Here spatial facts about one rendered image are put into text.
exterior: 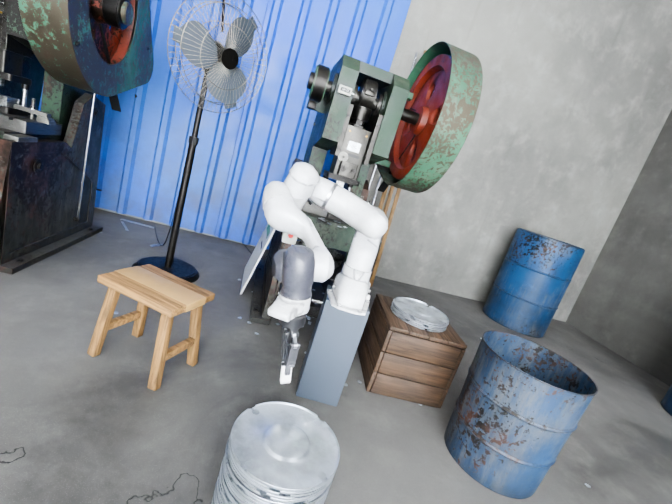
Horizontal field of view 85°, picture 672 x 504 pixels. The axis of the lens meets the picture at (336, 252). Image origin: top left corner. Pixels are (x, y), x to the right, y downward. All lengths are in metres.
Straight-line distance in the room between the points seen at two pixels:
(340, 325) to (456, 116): 1.16
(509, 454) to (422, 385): 0.47
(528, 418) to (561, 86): 3.38
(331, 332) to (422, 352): 0.49
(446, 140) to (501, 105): 2.02
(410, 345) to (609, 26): 3.71
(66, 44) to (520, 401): 2.25
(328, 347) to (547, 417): 0.81
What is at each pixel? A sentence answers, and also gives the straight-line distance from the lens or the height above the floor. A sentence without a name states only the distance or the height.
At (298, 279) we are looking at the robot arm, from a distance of 0.96.
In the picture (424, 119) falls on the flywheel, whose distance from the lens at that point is 2.28.
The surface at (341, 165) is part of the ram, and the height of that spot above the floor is 0.95.
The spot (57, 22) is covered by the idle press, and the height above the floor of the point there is 1.15.
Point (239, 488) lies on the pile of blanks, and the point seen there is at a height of 0.18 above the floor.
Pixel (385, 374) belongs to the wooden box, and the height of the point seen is 0.11.
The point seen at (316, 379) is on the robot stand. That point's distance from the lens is 1.60.
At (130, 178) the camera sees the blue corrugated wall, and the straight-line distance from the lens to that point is 3.50.
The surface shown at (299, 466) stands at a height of 0.24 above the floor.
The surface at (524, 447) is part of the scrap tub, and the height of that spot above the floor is 0.22.
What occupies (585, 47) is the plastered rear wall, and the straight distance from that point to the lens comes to 4.50.
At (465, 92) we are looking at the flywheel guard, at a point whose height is 1.46.
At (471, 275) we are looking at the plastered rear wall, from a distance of 4.14.
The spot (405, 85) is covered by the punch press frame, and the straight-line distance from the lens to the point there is 2.23.
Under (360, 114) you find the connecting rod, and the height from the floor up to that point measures 1.24.
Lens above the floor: 0.97
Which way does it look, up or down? 13 degrees down
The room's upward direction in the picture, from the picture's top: 18 degrees clockwise
